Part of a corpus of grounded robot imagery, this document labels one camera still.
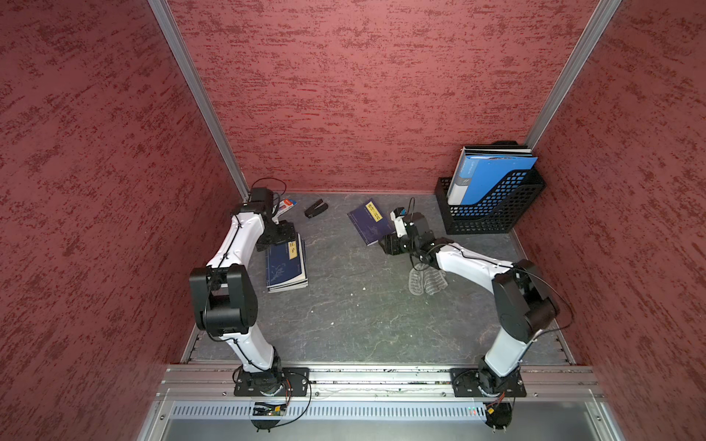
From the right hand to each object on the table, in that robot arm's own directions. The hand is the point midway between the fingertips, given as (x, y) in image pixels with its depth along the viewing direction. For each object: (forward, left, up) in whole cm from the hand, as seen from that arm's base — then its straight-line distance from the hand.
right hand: (388, 243), depth 93 cm
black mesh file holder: (+11, -43, 0) cm, 44 cm away
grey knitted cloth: (-11, -13, -7) cm, 18 cm away
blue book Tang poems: (+16, +5, -8) cm, 19 cm away
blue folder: (+18, -34, +13) cm, 40 cm away
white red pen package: (+25, +42, -6) cm, 50 cm away
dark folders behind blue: (+30, -44, +17) cm, 56 cm away
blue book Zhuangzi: (-7, +36, -3) cm, 37 cm away
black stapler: (+23, +27, -7) cm, 37 cm away
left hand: (-3, +35, +4) cm, 36 cm away
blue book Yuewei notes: (-12, +36, -5) cm, 39 cm away
